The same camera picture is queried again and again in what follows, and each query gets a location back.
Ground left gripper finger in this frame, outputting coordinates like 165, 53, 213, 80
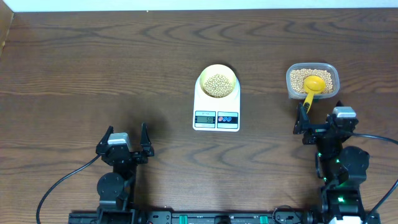
140, 123, 152, 152
98, 126, 114, 149

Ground yellow measuring scoop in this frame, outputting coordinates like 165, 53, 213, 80
303, 75, 326, 113

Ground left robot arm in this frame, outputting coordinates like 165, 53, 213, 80
96, 123, 154, 224

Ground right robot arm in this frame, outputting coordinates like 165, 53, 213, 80
293, 102, 370, 224

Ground white digital kitchen scale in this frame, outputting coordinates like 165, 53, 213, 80
192, 76, 241, 132

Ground soybeans in bowl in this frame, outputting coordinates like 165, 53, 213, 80
203, 74, 233, 98

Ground pale yellow bowl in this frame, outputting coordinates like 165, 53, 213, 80
199, 64, 237, 97

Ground soybeans in container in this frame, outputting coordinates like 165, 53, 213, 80
290, 68, 333, 93

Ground clear plastic container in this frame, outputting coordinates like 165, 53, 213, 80
286, 62, 340, 100

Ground right black cable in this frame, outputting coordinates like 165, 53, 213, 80
348, 132, 398, 224

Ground black cable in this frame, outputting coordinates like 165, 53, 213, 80
348, 132, 398, 224
35, 154, 103, 224

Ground left black cable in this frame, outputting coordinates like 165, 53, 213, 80
35, 154, 103, 224

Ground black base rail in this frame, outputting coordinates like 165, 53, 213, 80
68, 210, 324, 224

